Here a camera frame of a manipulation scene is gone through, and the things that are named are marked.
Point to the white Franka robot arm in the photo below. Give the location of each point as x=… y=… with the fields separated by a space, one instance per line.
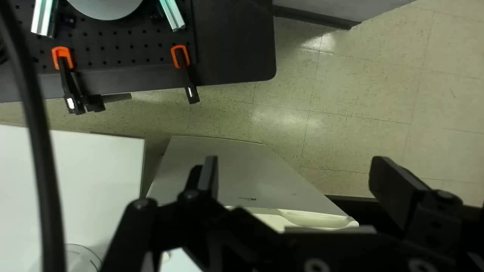
x=103 y=8

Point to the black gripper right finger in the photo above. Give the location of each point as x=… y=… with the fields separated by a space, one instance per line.
x=403 y=197

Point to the orange black bar clamp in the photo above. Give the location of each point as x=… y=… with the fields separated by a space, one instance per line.
x=73 y=83
x=189 y=80

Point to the white mini fridge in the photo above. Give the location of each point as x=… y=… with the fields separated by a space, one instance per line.
x=242 y=176

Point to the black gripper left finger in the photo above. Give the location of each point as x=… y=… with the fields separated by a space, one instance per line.
x=206 y=179

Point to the black perforated base board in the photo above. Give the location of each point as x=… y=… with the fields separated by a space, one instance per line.
x=227 y=40

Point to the silver aluminium bar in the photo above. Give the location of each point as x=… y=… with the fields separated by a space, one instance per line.
x=43 y=17
x=173 y=14

